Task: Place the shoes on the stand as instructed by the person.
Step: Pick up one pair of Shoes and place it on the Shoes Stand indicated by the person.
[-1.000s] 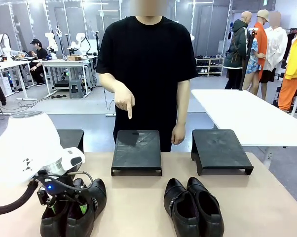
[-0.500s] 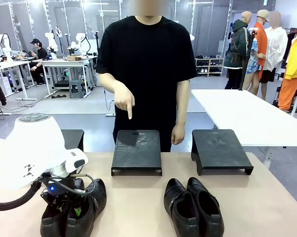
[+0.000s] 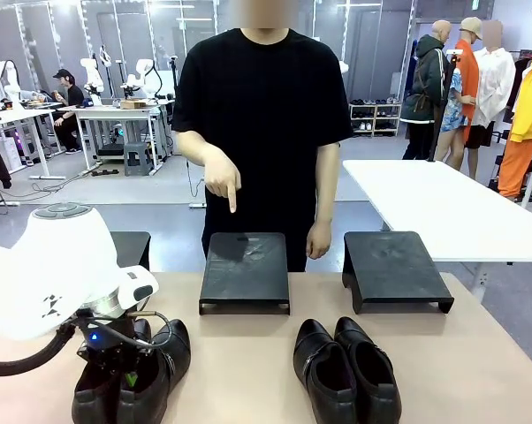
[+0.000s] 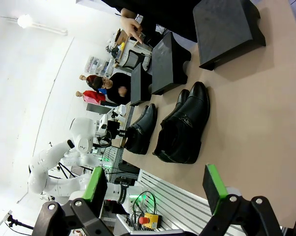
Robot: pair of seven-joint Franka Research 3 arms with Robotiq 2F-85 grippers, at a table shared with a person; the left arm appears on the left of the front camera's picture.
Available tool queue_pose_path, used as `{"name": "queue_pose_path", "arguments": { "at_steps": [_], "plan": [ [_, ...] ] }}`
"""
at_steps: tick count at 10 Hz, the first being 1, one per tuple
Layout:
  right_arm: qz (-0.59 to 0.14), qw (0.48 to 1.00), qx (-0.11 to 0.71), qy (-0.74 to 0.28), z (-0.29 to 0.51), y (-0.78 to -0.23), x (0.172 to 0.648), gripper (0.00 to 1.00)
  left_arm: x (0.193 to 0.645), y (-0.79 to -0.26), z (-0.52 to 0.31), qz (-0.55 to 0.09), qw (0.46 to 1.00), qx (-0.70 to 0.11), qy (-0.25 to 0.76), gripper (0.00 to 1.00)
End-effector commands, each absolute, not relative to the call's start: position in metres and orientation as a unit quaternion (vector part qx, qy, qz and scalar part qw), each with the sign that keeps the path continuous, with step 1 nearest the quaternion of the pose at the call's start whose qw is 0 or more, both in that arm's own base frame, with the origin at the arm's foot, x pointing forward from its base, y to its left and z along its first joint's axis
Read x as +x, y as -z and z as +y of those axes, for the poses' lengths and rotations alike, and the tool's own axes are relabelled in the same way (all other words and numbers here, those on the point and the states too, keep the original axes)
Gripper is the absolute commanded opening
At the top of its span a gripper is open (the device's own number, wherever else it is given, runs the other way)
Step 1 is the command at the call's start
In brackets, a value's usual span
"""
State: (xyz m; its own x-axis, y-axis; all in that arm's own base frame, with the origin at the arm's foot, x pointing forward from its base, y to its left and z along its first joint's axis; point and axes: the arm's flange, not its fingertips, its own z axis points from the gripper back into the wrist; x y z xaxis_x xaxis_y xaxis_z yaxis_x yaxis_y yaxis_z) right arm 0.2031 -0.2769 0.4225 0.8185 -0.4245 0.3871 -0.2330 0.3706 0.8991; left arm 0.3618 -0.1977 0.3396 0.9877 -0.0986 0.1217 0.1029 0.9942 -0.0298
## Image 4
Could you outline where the black-green right gripper finger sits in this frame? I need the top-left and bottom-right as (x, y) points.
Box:
(201, 163), (286, 236)

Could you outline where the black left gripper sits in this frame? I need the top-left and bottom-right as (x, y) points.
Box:
(32, 120), (120, 236)

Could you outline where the black ankle boot with buckle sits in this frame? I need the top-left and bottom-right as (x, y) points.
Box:
(152, 81), (210, 165)
(160, 88), (191, 128)

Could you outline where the black loafer with metal bit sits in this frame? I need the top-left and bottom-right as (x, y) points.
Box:
(134, 105), (149, 125)
(123, 103), (158, 155)

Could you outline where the seated person with glasses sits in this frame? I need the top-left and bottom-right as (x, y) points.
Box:
(92, 72), (132, 104)

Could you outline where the black shoe stand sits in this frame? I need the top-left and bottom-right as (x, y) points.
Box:
(129, 62), (152, 107)
(192, 0), (266, 71)
(150, 31), (192, 96)

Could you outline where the person's black t-shirt torso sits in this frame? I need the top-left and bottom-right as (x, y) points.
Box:
(101, 0), (209, 43)

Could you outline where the person's right hand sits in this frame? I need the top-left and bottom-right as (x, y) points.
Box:
(120, 8), (144, 45)

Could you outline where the yellow emergency stop box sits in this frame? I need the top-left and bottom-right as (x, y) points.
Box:
(137, 212), (163, 231)

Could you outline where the grey monitor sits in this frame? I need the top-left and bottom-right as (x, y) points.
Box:
(86, 102), (102, 116)

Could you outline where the black tripod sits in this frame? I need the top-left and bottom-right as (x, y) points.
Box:
(4, 213), (36, 232)

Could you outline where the mannequin in red top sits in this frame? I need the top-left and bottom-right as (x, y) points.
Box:
(75, 89), (107, 104)

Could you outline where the clear plastic drawer unit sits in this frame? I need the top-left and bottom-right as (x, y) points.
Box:
(85, 55), (114, 76)

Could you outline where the cluttered white desk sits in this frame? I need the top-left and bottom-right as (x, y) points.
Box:
(106, 28), (154, 72)

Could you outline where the round ceiling lamp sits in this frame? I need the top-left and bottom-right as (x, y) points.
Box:
(16, 14), (33, 28)

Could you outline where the aluminium slotted base plate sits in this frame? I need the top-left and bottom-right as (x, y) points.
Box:
(115, 169), (283, 236)

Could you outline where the black cable bundle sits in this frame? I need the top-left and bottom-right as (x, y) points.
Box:
(128, 191), (158, 229)

